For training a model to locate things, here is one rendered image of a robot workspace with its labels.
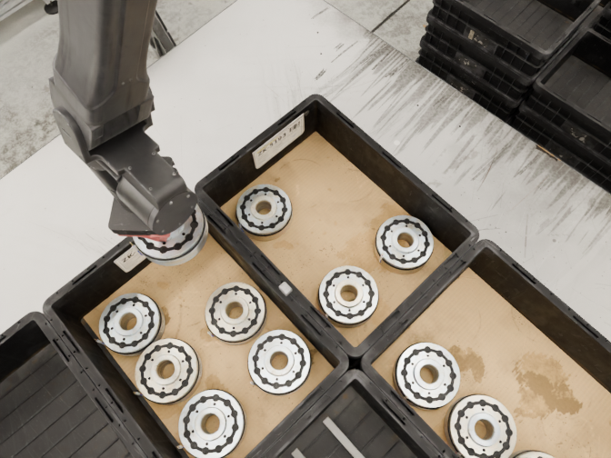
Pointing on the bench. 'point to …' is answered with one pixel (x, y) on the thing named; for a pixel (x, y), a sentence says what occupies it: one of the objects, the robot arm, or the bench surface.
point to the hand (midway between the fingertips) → (162, 221)
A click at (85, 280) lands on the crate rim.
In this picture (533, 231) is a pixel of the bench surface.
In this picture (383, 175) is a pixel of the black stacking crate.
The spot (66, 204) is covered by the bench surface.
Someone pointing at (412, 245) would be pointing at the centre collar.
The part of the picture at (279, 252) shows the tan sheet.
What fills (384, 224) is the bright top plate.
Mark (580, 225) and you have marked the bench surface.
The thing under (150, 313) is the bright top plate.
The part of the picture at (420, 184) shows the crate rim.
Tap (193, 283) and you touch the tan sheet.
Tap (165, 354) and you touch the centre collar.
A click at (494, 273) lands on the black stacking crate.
